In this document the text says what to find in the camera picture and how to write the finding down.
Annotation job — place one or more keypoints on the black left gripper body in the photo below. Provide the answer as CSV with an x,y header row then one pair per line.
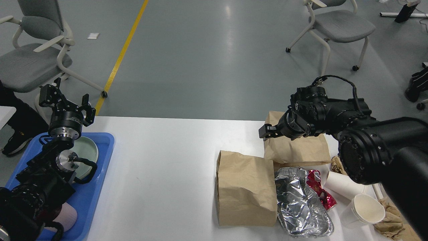
x,y
66,124

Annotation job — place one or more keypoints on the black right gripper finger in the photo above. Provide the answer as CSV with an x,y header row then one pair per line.
x,y
269,127
267,133

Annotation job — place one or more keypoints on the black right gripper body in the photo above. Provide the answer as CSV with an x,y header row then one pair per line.
x,y
292,125

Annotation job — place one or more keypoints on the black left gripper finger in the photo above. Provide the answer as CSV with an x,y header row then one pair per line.
x,y
86,110
51,96

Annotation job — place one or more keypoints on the green plate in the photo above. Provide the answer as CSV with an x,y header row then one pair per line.
x,y
85,148

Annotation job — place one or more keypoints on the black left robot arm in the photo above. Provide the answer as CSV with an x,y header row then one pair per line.
x,y
46,183

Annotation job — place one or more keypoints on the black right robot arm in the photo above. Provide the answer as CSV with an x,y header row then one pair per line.
x,y
392,152

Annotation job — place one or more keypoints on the rear brown paper bag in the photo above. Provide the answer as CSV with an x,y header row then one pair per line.
x,y
309,151

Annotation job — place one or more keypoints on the brown paper bag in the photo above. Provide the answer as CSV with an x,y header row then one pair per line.
x,y
309,151
246,193

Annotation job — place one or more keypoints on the person in dark clothes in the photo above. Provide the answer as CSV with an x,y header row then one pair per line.
x,y
25,122

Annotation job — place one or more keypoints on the red foil wrapper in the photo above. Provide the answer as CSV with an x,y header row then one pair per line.
x,y
314,182

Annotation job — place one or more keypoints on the front brown paper bag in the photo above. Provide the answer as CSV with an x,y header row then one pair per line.
x,y
246,193

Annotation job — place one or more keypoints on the grey office chair left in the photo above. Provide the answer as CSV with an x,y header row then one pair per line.
x,y
40,44

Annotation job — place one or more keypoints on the crumpled brown paper napkin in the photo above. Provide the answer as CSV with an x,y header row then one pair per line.
x,y
337,166

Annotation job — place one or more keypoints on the blue plastic tray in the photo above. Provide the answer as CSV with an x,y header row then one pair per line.
x,y
85,198

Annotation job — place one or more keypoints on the lying white paper cup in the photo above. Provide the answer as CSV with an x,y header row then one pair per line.
x,y
344,185

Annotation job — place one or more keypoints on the crumpled silver foil bag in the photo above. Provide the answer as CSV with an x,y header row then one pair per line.
x,y
299,208

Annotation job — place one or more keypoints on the pink mug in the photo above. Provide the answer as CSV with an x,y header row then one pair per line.
x,y
66,215

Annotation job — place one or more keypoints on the upright white paper cup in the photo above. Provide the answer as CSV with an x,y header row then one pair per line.
x,y
363,210

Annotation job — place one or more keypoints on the grey chair right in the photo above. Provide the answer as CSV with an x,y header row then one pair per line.
x,y
340,26

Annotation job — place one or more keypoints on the crumpled brown paper front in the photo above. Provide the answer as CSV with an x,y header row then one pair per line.
x,y
394,226

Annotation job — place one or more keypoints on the white desk leg base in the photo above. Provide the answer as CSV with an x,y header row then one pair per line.
x,y
406,12

